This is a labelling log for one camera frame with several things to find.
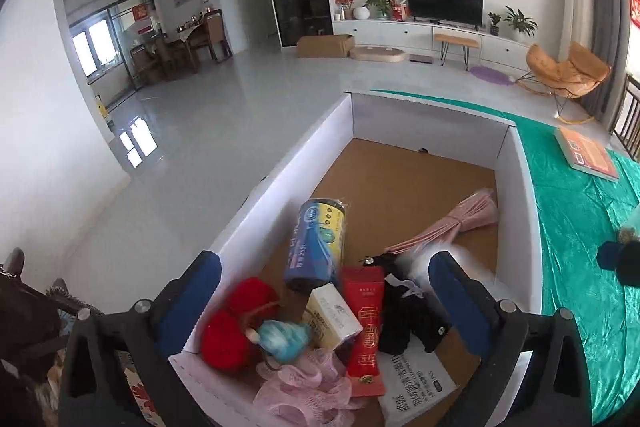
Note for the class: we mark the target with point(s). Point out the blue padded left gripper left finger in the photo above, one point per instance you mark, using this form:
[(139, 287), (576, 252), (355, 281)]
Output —
[(95, 390)]

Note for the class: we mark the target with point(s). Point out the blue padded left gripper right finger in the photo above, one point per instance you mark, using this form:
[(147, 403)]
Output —
[(533, 369)]

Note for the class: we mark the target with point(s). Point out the red yarn skein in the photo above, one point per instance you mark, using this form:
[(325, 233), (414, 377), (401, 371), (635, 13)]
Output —
[(224, 343)]

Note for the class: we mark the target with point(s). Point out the blue patterned drawstring pouch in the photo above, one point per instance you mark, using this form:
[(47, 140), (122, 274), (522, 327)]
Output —
[(283, 341)]

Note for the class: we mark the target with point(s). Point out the red envelope packet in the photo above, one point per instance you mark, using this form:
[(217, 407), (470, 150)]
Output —
[(363, 291)]

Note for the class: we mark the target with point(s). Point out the clear jar with black lid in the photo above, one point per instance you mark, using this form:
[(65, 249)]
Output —
[(630, 229)]

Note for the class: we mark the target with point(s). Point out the green satin tablecloth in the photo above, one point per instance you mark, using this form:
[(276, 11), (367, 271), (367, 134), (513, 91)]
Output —
[(577, 214)]

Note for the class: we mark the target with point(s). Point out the orange book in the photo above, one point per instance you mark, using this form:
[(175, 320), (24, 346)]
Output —
[(585, 155)]

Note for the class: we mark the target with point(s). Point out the white printed packet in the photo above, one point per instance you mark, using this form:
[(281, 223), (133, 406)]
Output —
[(415, 381)]

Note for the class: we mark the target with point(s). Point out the dark wooden railing chair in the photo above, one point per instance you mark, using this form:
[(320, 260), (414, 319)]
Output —
[(626, 129)]

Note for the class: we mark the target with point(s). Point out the black fabric with white bow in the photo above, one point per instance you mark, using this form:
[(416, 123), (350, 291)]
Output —
[(407, 310)]

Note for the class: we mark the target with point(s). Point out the pink folded cloth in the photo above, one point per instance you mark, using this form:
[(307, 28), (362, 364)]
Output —
[(476, 211)]

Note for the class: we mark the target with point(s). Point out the pink mesh bath sponge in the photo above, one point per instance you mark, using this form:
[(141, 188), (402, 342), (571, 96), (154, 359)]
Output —
[(312, 391)]

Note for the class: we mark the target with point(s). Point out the small cream carton box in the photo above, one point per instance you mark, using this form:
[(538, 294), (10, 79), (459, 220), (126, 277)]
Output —
[(329, 317)]

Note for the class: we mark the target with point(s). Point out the blue yellow cylindrical package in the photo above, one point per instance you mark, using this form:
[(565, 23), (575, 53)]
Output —
[(315, 254)]

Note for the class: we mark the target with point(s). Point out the orange rocking lounge chair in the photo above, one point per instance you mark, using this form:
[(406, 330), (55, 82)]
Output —
[(578, 75)]

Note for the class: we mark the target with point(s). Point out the purple round rug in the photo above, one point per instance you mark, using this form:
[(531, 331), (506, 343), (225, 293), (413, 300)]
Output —
[(491, 75)]

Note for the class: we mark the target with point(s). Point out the white tv cabinet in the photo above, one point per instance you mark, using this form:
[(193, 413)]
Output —
[(428, 39)]

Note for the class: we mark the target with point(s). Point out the white standing air conditioner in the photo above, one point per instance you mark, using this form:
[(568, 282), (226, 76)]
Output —
[(577, 25)]

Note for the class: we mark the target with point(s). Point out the grey curtain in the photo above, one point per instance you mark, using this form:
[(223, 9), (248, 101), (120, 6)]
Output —
[(610, 38)]

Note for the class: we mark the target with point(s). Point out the white cardboard storage box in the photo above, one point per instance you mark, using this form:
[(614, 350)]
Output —
[(397, 165)]

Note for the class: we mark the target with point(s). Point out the green potted plant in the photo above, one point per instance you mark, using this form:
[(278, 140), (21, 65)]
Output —
[(521, 23)]

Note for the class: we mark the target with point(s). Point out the wooden dining chair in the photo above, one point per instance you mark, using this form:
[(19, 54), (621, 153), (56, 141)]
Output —
[(210, 33)]

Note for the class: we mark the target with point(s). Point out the black flat television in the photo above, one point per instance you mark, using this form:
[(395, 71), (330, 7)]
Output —
[(465, 12)]

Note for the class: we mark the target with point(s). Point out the beige oval floor mat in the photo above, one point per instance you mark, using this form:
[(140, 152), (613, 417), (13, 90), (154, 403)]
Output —
[(377, 54)]

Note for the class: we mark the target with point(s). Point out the brown cardboard box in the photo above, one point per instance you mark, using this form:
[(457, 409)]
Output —
[(325, 46)]

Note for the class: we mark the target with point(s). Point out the white round vase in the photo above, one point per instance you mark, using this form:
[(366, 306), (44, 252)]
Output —
[(361, 13)]

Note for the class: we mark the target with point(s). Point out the red flower arrangement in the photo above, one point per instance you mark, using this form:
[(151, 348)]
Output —
[(347, 6)]

